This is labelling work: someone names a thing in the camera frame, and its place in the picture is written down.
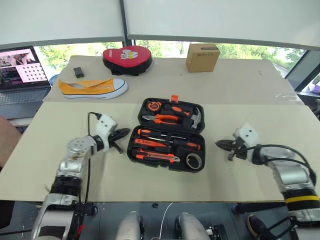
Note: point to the orange black utility knife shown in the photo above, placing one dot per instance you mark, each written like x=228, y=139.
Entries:
x=155, y=155

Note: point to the orange black tape measure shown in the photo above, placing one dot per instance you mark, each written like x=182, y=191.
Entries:
x=153, y=105

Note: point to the purple object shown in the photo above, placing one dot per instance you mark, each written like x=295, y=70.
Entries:
x=316, y=88

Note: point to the black plastic tool case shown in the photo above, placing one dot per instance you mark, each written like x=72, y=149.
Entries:
x=181, y=151

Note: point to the dark window frame post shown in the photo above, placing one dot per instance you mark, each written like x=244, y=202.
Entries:
x=125, y=22

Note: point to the black floor device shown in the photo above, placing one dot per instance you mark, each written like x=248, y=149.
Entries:
x=216, y=232

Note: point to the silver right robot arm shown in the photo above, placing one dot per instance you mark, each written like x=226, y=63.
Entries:
x=292, y=175

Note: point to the open grey laptop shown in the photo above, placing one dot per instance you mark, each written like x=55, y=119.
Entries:
x=22, y=96

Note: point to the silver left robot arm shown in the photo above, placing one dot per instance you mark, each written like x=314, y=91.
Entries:
x=75, y=147

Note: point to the yellow canvas sneaker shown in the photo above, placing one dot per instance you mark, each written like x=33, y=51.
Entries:
x=85, y=88

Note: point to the blue round object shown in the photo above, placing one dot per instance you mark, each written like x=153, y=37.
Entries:
x=53, y=79

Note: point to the brown cardboard box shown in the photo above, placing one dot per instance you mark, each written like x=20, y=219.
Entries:
x=201, y=61

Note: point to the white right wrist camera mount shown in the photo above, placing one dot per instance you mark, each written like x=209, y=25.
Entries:
x=248, y=135

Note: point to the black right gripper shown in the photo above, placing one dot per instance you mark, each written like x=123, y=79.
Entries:
x=240, y=150

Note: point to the black tape roll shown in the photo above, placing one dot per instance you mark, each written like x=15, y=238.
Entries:
x=188, y=161

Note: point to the white roller blind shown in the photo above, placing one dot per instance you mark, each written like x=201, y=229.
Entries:
x=225, y=17
x=60, y=18

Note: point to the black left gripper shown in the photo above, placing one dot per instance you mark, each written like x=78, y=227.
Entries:
x=114, y=137

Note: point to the small black box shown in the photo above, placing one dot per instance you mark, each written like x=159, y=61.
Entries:
x=79, y=72

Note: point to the small black floor object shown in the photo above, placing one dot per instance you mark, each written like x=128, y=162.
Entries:
x=154, y=205

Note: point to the grey rounded shape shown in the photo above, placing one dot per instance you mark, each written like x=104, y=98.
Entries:
x=191, y=226
x=128, y=226

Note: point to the red heart-shaped pad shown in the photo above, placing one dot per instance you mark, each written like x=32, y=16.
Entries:
x=117, y=58

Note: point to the orange tester pen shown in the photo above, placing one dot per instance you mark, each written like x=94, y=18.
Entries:
x=147, y=142

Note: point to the brown rounded object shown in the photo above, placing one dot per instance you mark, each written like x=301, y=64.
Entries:
x=7, y=140

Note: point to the dark chair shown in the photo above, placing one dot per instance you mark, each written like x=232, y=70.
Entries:
x=316, y=108

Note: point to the dark window side panel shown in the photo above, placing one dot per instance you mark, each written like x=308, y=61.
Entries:
x=303, y=70

